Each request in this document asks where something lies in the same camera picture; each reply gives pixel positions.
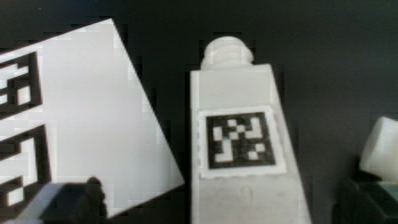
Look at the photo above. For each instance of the white tag card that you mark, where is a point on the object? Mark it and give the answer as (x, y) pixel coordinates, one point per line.
(78, 127)

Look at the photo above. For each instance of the white leg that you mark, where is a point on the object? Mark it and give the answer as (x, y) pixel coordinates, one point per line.
(379, 159)
(247, 189)

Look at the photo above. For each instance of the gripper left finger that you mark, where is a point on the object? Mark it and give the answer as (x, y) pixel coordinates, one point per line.
(66, 204)

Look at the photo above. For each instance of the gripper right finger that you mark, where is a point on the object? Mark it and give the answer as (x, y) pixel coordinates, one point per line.
(366, 200)

